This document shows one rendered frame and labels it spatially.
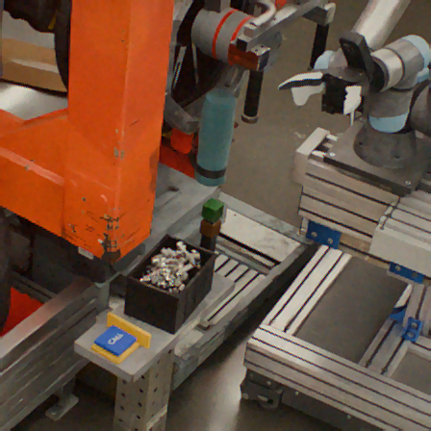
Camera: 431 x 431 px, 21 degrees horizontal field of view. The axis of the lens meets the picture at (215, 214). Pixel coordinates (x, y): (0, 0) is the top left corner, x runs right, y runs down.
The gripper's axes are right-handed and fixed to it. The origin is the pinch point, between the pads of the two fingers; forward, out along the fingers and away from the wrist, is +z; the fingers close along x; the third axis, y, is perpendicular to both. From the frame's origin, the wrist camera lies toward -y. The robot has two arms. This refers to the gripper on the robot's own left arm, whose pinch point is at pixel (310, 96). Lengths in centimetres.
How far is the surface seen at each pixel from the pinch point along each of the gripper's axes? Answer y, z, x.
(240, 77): 47, -77, 81
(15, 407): 97, 23, 66
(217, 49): 30, -57, 73
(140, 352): 74, 8, 38
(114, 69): 12, -2, 54
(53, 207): 54, 0, 75
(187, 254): 62, -16, 45
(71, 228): 57, 0, 68
